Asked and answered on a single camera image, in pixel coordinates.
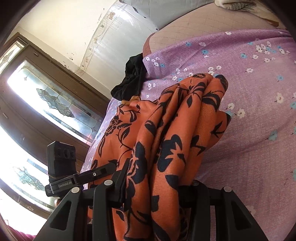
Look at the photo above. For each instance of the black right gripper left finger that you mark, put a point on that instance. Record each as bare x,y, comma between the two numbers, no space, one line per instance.
85,213

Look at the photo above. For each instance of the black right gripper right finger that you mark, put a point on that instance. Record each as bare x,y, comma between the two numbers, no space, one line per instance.
233,221

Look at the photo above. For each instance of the orange black floral garment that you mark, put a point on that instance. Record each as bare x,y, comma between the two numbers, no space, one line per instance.
164,143

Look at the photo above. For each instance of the purple floral bedsheet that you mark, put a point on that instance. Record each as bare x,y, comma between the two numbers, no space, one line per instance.
256,154

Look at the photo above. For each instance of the stained glass wooden door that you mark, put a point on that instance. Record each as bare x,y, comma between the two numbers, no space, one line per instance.
41,102

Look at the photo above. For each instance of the black crumpled garment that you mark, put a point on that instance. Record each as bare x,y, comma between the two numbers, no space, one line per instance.
132,83

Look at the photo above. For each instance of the pink mattress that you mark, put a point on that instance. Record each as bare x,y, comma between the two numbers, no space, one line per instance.
208,19

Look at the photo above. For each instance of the grey pillow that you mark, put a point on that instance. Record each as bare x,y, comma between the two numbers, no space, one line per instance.
163,12

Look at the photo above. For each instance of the beige leaf pattern blanket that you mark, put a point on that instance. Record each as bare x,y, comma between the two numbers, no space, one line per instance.
254,7

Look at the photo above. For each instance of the black camera box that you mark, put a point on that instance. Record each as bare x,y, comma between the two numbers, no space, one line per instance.
61,160

